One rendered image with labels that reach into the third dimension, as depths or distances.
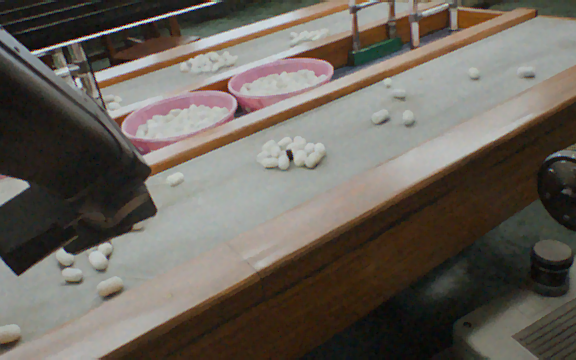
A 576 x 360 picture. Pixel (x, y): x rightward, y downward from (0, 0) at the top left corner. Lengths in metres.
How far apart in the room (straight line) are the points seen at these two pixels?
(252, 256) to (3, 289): 0.38
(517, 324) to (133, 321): 0.64
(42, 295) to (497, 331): 0.72
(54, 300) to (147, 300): 0.16
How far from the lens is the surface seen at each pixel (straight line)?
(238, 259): 0.68
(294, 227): 0.72
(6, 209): 0.45
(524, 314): 1.00
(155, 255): 0.78
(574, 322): 1.01
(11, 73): 0.22
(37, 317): 0.77
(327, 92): 1.16
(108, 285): 0.73
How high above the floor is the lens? 1.18
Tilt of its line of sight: 29 degrees down
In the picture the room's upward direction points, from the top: 10 degrees counter-clockwise
